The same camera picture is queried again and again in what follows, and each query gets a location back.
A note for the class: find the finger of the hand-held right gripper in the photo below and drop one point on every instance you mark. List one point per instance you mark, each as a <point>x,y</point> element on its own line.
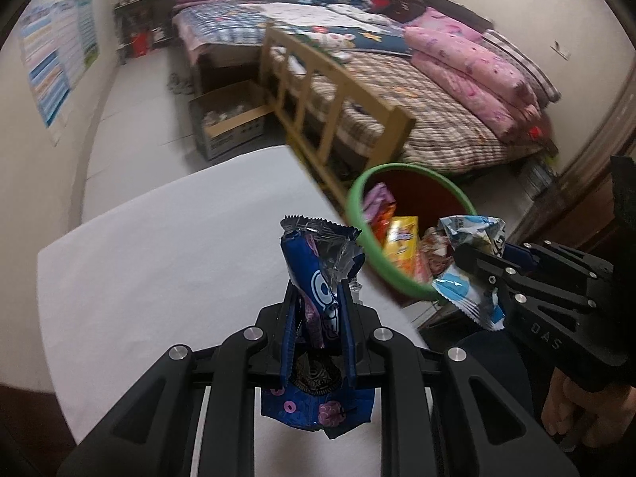
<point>502,271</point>
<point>524,256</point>

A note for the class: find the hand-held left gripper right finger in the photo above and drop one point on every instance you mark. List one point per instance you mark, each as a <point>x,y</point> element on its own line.
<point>348,343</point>

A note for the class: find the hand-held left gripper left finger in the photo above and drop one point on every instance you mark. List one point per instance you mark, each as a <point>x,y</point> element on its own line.
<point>287,343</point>

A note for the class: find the light blue white snack wrapper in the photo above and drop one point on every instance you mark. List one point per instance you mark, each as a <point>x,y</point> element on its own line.
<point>462,293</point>

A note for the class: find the blue cookie wrapper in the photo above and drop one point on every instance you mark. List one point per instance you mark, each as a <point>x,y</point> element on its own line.
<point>318,288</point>

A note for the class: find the yellow orange drink carton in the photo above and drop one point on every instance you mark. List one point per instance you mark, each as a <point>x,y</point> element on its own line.
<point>402,243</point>

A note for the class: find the green rimmed red bin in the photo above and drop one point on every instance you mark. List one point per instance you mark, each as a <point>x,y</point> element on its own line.
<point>412,194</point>

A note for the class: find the person's right hand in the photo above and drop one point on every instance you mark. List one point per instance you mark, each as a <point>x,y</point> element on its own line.
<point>606,417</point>

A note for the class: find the small red toy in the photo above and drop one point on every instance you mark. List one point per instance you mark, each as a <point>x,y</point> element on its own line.
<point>534,132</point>

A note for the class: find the brown wooden wardrobe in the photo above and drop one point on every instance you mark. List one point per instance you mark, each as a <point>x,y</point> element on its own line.
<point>596,134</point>

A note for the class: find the pink snack wrapper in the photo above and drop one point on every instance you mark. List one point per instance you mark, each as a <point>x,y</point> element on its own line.
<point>377,201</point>

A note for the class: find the wooden bed with bedding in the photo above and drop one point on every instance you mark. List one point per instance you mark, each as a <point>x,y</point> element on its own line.
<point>447,124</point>

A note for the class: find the striped pillow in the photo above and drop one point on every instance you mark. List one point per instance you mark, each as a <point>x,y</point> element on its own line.
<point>536,79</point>

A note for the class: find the folded pink quilt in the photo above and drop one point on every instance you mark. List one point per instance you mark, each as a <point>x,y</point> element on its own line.
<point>467,59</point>

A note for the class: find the open cardboard box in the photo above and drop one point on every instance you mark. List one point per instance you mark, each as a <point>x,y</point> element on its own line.
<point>233,134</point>

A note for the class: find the dark headboard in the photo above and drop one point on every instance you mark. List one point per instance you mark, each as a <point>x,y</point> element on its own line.
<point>447,7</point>

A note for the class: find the blue cartoon blanket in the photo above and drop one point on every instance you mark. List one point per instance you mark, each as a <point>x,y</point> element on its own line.
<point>367,35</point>

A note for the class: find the brown wooden door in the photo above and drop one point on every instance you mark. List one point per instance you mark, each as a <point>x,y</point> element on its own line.
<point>25,432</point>

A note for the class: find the pair of slippers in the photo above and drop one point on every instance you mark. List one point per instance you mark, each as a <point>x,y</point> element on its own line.
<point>179,84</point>

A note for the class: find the blue plaid bed quilt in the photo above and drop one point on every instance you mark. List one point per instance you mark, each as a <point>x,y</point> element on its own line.
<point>223,20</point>

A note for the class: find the small red bin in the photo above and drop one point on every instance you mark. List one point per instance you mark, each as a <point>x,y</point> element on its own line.
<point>140,43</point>

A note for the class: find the dark desk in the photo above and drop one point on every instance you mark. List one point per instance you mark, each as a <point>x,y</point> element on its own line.
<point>144,2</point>

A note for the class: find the metal wall hook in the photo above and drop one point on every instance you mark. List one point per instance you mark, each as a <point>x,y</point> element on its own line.
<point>561,50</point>

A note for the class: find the wooden bed frame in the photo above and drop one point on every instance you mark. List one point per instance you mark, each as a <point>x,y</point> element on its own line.
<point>348,82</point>

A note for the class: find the small white wall paper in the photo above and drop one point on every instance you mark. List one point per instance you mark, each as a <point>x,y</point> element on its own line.
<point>57,134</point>

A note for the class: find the blue chart wall poster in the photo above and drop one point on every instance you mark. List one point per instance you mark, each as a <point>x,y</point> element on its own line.
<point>44,69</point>

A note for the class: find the wall poster with green base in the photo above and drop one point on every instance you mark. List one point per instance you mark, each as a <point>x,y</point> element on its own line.
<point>79,30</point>

